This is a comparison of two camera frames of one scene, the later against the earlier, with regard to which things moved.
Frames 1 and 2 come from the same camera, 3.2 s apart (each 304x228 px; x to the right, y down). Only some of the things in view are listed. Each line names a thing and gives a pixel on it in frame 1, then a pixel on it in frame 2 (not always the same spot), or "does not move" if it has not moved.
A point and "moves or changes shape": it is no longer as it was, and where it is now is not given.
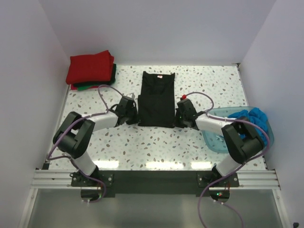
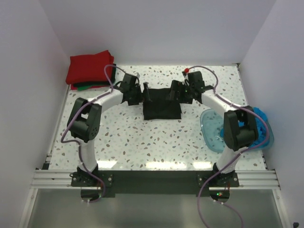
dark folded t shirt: (109, 82) does not move
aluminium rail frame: (248, 178) does not move
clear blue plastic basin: (215, 140) does not move
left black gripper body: (132, 117) to (136, 96)
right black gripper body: (179, 121) to (185, 95)
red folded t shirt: (96, 68) does not move
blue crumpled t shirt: (256, 115) does not move
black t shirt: (156, 102) moves or changes shape
